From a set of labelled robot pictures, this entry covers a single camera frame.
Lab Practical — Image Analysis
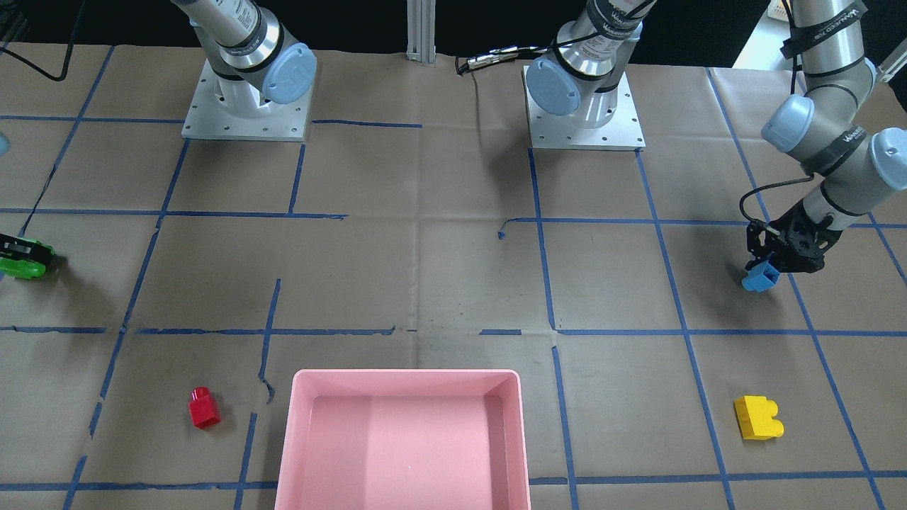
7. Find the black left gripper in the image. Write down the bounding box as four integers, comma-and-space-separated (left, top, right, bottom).
745, 203, 835, 278

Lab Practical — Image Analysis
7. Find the blue toy block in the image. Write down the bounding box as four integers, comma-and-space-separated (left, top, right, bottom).
741, 261, 779, 293

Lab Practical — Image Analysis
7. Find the green toy block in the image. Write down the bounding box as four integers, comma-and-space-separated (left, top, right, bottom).
1, 240, 56, 280

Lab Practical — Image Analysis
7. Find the yellow toy block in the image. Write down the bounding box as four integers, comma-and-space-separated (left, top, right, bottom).
734, 396, 784, 441

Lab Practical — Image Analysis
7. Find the red toy block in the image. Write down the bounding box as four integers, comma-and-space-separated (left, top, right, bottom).
187, 385, 222, 430

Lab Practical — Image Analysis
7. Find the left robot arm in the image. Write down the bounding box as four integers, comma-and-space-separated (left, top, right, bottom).
742, 1, 906, 291

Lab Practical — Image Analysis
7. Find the pink plastic box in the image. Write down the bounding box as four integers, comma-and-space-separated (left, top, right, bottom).
275, 369, 531, 509

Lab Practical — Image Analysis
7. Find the black braided cable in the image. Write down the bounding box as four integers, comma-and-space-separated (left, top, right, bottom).
0, 0, 87, 82

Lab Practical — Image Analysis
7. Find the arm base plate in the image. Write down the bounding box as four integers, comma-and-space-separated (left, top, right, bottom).
524, 75, 647, 152
181, 62, 314, 142

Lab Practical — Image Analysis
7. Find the black cable bundle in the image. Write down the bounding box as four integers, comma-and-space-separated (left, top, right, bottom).
455, 44, 560, 79

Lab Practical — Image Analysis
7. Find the aluminium frame post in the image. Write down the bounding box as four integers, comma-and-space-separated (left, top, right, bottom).
405, 0, 436, 67

